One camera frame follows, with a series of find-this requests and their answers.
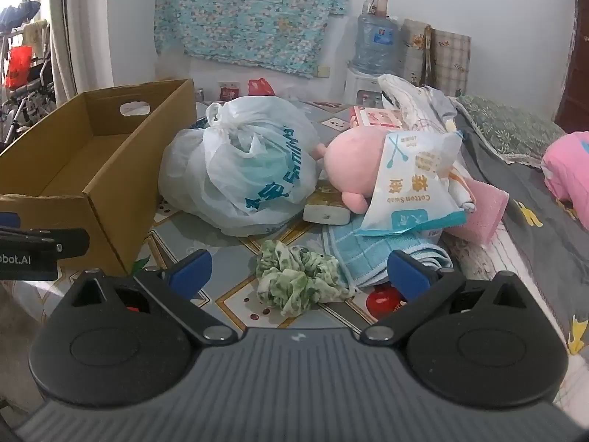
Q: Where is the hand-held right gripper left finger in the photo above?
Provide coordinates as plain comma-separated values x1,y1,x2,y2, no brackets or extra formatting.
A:
60,249,233,346

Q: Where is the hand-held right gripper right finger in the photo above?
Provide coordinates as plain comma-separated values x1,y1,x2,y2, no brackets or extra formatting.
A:
359,249,535,346

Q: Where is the cardboard box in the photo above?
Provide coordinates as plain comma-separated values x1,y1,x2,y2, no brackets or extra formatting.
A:
0,78,198,277

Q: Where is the light blue towel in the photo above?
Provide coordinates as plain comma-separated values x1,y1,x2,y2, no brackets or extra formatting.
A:
322,218,454,288

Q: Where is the white cotton swab packet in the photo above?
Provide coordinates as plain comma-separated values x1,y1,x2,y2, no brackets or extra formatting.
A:
356,129,468,238

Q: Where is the pink knitted cloth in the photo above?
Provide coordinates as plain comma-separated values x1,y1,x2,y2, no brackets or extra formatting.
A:
444,177,511,246

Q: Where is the orange and white cloth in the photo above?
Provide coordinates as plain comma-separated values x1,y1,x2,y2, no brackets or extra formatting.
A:
448,166,477,213

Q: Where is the green floral scrunchie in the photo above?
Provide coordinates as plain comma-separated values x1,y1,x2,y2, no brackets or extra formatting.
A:
255,239,355,318

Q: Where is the gold drink carton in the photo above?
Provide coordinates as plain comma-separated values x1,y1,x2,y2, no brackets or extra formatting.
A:
303,186,353,226

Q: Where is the pink plush toy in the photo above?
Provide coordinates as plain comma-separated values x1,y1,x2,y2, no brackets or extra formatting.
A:
313,130,392,215

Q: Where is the white plastic bag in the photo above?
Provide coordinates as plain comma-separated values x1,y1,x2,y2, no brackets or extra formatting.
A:
159,96,323,238

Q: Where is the wheelchair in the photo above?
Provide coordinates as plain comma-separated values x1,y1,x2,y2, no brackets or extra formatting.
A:
0,55,56,143

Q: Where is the grey bed sheet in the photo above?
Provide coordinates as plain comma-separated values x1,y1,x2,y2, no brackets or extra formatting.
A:
453,110,589,360

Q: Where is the hanging red bag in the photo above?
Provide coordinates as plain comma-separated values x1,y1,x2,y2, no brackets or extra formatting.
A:
6,46,34,88

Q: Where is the red and white box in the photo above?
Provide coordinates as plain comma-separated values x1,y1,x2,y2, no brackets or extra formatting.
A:
350,106,406,130

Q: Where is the white patterned cloth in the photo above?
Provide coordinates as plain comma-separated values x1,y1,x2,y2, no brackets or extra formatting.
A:
377,74,461,134

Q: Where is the green floral pillow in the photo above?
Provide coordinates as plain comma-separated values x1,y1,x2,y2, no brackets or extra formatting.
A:
455,94,567,166

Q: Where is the grey garment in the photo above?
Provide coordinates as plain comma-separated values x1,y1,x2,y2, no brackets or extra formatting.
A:
423,87,461,120

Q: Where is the pink blanket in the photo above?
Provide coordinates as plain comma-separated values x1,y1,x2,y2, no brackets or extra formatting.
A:
540,131,589,228

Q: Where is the white curtain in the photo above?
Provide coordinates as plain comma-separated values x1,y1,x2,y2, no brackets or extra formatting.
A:
48,0,116,102

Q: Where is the blue hanging garment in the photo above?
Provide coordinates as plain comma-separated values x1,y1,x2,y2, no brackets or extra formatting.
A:
0,2,42,28

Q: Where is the plaid folded mat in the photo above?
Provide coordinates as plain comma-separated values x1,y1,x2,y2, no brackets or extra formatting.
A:
430,28,472,97

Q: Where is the floral folded mat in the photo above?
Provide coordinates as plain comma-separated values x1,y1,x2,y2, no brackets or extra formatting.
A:
399,18,433,88

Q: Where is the large water bottle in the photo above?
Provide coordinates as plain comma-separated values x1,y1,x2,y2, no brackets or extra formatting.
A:
352,13,400,74

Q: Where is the brown wooden door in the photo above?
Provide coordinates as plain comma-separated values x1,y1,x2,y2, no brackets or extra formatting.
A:
554,0,589,134

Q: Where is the blue floral wall cloth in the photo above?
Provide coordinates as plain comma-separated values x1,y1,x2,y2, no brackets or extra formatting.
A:
153,0,353,79

